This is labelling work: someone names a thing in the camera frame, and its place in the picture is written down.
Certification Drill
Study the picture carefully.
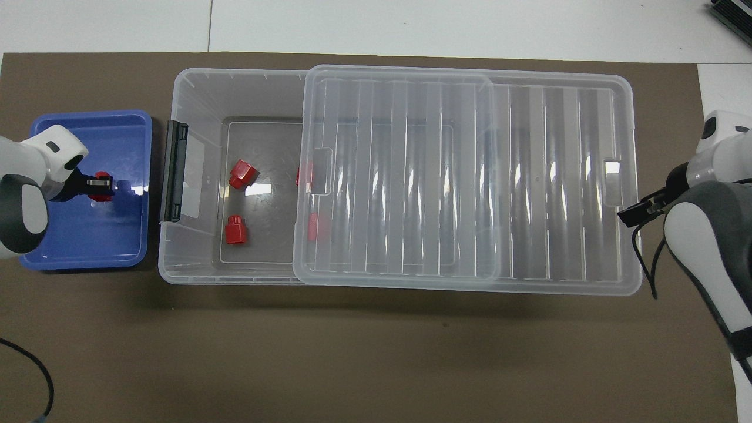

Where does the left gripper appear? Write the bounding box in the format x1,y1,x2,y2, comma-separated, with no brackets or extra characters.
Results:
62,166,90,203

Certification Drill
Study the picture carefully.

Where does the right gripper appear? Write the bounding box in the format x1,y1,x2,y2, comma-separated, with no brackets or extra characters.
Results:
646,163,692,214

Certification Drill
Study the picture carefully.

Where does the clear plastic box lid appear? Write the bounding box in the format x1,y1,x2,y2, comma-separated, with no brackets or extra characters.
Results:
292,63,643,297

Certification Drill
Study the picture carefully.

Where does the black box latch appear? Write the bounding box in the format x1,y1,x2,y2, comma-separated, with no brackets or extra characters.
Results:
159,120,189,223

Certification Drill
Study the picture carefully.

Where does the clear plastic storage box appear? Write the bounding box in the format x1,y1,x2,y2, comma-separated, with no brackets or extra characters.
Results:
157,68,502,289

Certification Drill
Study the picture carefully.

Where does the blue plastic tray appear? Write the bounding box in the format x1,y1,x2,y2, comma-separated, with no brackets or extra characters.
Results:
19,110,153,271

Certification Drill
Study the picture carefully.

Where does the dark device corner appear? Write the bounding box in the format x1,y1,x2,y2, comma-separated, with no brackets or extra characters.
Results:
707,0,752,40

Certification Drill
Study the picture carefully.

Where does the black cable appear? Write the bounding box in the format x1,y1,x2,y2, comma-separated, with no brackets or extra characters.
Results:
631,225,668,301
0,337,56,423

